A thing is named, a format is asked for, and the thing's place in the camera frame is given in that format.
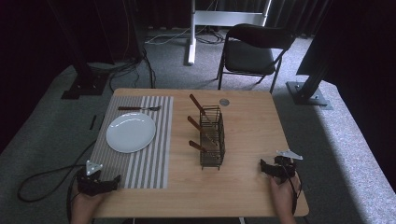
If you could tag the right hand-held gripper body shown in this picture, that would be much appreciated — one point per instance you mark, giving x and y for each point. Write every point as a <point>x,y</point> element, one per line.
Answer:
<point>285,169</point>

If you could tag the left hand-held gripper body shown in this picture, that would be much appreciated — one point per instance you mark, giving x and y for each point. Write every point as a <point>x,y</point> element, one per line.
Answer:
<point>91,185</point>

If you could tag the person's left hand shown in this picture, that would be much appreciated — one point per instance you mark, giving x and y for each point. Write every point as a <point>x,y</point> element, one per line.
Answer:
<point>84,205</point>

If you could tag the person's right hand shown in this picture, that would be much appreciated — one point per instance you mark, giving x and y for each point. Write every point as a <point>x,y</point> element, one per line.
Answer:
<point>283,196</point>

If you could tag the grey striped placemat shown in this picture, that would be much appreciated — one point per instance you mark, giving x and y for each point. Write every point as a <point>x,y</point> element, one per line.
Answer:
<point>146,168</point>

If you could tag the white round plate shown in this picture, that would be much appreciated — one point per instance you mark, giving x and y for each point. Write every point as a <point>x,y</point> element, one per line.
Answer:
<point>130,133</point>

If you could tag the black floor tape strip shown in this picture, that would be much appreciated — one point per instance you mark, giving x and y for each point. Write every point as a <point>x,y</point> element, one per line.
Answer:
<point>101,122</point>
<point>92,122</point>

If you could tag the round grey table grommet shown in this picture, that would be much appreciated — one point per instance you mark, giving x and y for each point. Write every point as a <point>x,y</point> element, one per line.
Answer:
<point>224,102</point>

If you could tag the black metal stand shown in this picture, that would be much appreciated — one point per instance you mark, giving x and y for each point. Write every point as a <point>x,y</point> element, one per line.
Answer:
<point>308,93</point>
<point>84,84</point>

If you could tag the black folding chair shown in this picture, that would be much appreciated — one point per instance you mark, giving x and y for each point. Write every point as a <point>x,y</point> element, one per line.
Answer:
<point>249,56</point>

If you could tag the white metal desk frame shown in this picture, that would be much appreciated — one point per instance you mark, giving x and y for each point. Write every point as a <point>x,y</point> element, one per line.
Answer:
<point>218,18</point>

